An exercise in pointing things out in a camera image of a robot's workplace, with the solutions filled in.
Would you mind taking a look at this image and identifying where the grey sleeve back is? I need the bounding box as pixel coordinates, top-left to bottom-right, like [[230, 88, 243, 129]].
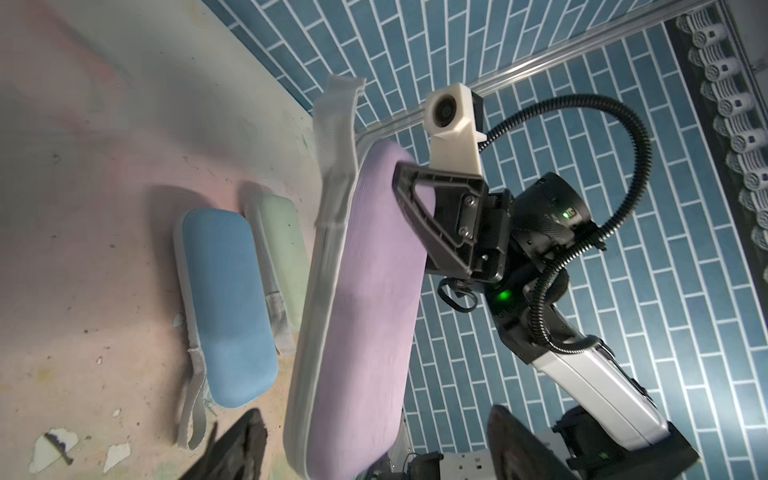
[[244, 192, 310, 357]]

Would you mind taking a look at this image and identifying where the white sleeve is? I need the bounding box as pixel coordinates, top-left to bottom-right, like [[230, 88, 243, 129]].
[[174, 208, 279, 450]]

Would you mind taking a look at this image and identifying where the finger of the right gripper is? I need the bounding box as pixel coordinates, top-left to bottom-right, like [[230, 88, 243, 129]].
[[392, 161, 488, 197], [393, 183, 474, 279]]

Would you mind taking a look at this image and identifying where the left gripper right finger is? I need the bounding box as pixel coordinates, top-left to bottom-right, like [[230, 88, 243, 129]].
[[487, 405, 576, 480]]

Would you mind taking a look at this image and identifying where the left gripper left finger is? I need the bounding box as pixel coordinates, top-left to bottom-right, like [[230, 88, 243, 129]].
[[180, 408, 268, 480]]

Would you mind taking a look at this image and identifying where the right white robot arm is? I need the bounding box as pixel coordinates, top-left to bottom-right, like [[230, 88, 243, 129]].
[[392, 162, 699, 479]]

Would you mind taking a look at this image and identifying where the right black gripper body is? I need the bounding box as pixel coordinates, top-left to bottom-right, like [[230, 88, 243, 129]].
[[467, 173, 595, 366]]

